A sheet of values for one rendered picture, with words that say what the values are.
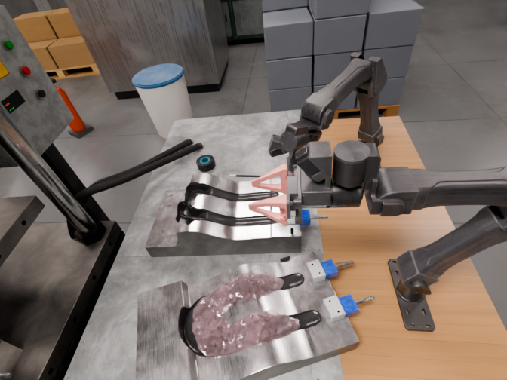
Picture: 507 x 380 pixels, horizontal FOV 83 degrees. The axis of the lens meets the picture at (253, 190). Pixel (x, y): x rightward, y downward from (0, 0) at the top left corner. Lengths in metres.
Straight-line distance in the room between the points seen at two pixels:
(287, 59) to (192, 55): 1.39
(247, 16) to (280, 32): 2.60
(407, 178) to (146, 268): 0.81
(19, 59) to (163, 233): 0.73
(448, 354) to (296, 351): 0.36
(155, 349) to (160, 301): 0.11
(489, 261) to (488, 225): 1.46
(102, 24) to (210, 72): 1.23
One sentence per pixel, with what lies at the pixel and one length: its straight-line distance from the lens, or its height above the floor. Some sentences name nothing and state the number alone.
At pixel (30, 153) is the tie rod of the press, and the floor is 1.18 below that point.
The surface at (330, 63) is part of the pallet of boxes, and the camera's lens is 2.70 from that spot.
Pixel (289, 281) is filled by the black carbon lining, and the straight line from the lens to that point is 0.84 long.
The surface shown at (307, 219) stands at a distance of 0.89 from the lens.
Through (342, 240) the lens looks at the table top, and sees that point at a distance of 0.99.
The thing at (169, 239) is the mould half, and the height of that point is 0.86.
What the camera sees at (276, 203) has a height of 1.22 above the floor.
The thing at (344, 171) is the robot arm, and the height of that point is 1.27.
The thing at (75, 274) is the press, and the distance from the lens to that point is 1.18.
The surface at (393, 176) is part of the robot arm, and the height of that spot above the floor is 1.23.
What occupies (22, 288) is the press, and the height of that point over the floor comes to 0.78.
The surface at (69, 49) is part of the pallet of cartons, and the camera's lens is 5.46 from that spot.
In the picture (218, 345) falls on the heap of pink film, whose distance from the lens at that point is 0.75.
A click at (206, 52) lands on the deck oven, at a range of 3.62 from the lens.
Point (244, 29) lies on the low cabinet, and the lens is 5.18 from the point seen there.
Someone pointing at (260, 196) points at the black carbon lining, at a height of 0.88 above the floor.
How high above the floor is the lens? 1.60
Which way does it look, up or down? 45 degrees down
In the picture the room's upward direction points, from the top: 9 degrees counter-clockwise
